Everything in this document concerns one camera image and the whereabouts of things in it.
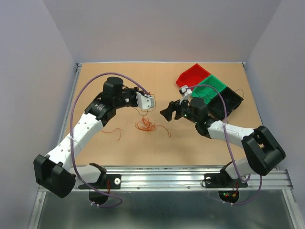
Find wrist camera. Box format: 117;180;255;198
136;92;155;109
179;85;192;104

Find aluminium rail frame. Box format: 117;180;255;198
30;62;305;229

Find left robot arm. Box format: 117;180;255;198
33;73;155;198

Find grey wire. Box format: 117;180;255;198
195;88;220;101

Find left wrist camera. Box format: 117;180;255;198
136;92;155;109

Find red plastic bin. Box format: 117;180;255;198
176;63;211;87

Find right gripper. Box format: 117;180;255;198
159;95;198;124

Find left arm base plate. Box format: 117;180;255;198
84;174;122;190

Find green plastic bin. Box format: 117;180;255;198
192;74;226;104

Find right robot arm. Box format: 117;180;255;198
160;98;286;188

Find orange wire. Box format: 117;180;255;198
132;94;172;138
101;128;122;141

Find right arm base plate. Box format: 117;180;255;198
201;173;248;188

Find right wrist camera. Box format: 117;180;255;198
179;85;192;104

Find black plastic bin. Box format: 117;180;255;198
207;87;244;120

